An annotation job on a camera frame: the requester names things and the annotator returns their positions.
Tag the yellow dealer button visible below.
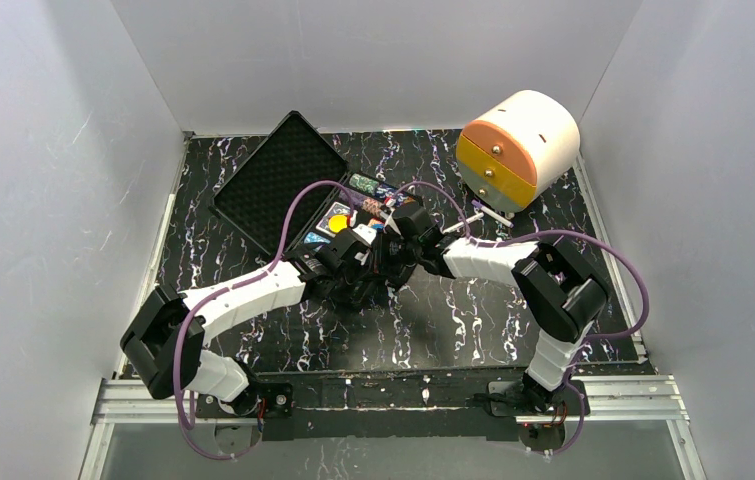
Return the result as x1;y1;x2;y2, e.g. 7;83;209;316
328;214;349;234

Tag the blue playing card deck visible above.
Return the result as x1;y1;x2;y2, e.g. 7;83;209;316
316;202;352;236

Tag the black poker set case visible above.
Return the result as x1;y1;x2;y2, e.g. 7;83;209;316
209;109;426;313

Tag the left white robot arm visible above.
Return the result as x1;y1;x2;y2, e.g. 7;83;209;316
120;226;379;403

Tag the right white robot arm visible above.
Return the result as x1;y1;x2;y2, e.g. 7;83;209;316
371;203;610;413

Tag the white purple marker pen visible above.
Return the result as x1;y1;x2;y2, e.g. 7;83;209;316
472;200;514;228

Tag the round pastel drawer box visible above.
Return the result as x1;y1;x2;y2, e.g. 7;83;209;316
455;90;580;214

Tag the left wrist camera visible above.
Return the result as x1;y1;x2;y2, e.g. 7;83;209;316
351;224;379;247

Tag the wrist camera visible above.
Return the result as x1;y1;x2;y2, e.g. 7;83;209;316
380;211;401;235
351;224;379;247

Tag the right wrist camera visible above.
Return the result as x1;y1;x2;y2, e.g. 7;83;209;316
380;211;401;235

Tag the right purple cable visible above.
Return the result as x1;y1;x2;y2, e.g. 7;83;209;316
390;180;651;456

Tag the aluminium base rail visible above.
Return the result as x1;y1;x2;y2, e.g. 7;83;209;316
79;375;706;479

